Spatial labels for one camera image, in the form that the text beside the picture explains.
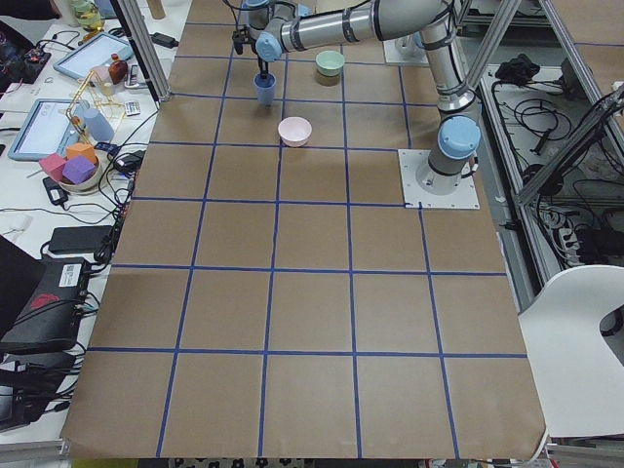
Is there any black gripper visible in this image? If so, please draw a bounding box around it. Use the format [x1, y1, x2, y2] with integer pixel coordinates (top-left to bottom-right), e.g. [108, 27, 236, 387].
[249, 28, 281, 79]

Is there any blue plastic cup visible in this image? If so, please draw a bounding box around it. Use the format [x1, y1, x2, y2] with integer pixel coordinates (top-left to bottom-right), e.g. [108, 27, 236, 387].
[253, 73, 277, 106]

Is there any pink plastic bowl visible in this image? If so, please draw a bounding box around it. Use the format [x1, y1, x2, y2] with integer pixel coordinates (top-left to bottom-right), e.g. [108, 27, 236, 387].
[278, 116, 313, 147]

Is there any green plastic bowl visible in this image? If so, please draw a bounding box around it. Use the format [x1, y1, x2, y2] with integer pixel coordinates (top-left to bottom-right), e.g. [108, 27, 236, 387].
[315, 50, 345, 86]

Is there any black power adapter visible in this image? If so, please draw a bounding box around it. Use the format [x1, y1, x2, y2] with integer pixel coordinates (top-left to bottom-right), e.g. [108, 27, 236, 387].
[150, 32, 179, 49]

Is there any light blue bottle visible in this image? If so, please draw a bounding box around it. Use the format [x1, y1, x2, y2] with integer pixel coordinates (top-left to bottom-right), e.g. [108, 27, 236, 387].
[84, 108, 114, 142]

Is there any bowl of coloured blocks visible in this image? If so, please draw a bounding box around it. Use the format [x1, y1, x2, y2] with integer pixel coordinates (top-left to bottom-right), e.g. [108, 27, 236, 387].
[39, 142, 103, 194]

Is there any blue teach pendant tablet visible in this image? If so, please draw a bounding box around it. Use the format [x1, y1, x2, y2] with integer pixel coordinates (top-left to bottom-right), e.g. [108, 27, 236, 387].
[8, 98, 79, 161]

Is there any black computer box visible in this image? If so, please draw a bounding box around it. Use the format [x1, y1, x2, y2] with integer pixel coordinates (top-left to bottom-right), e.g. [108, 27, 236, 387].
[1, 257, 89, 355]

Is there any white chair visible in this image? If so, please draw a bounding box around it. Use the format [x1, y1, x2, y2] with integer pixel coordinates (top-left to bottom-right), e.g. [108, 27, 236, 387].
[519, 265, 623, 438]

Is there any aluminium frame post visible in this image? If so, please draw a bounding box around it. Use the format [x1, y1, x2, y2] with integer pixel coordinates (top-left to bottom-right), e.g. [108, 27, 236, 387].
[111, 0, 171, 102]

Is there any gold wire rack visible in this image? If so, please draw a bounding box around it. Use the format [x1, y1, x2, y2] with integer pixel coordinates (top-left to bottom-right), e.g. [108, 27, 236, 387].
[65, 69, 125, 141]

